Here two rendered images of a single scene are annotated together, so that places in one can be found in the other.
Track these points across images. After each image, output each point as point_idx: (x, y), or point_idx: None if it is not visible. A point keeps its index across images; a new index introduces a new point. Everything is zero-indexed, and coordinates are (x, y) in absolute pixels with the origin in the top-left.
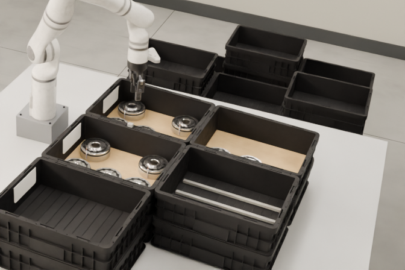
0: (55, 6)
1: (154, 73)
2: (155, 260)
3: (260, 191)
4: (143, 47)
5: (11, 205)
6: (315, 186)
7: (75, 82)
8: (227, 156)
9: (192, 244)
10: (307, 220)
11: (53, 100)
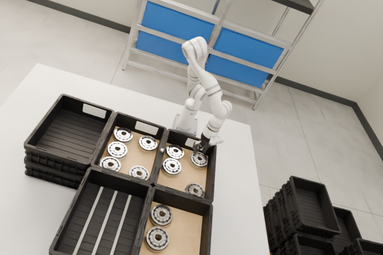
0: None
1: (292, 195)
2: (70, 198)
3: (129, 252)
4: (210, 127)
5: (79, 110)
6: None
7: (236, 143)
8: (144, 212)
9: None
10: None
11: (186, 120)
